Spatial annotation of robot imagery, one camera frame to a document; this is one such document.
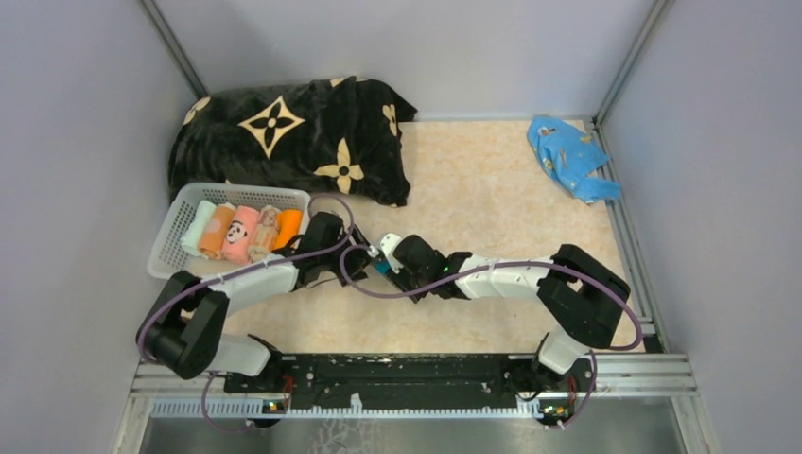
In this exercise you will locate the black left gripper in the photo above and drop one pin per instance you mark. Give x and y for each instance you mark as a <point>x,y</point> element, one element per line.
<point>359,257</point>

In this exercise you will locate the orange towel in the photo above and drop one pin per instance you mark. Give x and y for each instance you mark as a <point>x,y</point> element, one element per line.
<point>288,226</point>
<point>215,230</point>

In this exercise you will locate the aluminium frame rail right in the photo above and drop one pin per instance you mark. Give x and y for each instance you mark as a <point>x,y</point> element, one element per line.
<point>636,272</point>

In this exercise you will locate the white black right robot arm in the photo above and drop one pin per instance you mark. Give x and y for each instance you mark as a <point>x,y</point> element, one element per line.
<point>585,298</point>

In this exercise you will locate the black floral blanket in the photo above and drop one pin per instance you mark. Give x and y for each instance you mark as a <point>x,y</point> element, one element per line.
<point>327,135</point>

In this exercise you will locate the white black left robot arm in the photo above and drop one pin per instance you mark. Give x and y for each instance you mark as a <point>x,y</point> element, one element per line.
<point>184,329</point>

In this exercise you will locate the aluminium frame rail front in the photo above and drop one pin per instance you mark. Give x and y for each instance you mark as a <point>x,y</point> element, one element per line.
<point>231,407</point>

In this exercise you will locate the rolled pink panda towel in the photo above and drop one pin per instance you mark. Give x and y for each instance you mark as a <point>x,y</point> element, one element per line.
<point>238,237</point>

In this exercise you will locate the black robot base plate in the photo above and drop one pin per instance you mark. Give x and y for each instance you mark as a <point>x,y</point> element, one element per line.
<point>423,381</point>

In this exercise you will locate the rolled white green towel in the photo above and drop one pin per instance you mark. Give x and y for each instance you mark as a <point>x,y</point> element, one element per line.
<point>194,232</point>

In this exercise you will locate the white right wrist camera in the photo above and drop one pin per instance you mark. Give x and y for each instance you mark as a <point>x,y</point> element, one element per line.
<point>384,249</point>

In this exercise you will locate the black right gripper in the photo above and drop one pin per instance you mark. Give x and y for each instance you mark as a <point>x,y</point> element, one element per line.
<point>400,277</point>

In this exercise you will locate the striped rabbit print towel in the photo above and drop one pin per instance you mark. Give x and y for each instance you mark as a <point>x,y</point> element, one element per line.
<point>265,233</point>

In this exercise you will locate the aluminium frame rail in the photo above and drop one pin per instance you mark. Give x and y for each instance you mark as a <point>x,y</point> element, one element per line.
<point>231,407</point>
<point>636,272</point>

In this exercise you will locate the red blue cloth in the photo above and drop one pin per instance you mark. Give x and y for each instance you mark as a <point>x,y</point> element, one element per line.
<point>382,266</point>

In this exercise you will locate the blue patterned towel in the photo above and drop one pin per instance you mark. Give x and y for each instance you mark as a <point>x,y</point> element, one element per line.
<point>571,158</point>

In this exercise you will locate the white plastic basket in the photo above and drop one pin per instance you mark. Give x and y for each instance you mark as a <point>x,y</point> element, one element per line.
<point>167,255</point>

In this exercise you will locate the rolled orange towel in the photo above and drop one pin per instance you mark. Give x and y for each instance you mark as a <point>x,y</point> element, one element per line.
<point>215,230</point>

